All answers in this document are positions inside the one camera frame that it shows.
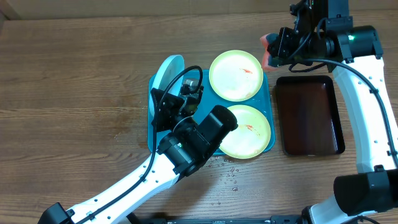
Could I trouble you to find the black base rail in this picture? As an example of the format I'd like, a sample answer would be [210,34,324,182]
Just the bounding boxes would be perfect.
[127,213,308,224]

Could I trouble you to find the light blue plate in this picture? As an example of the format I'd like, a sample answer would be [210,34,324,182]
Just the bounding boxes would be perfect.
[149,55,185,116]

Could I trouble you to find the yellow-green plate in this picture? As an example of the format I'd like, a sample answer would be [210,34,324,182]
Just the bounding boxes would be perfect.
[220,105,271,159]
[209,50,264,102]

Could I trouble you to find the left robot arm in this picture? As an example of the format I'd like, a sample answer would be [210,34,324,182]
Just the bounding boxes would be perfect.
[39,80,238,224]

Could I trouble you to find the black rectangular water tray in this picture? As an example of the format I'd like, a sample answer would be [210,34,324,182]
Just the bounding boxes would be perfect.
[275,75,345,156]

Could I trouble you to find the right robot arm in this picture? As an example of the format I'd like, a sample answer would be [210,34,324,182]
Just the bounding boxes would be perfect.
[262,0,397,223]

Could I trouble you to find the red and grey sponge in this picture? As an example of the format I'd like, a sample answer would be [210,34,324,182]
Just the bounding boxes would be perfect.
[260,33,279,72]

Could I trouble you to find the teal plastic tray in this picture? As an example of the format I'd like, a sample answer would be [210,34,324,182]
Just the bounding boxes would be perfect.
[147,70,275,153]

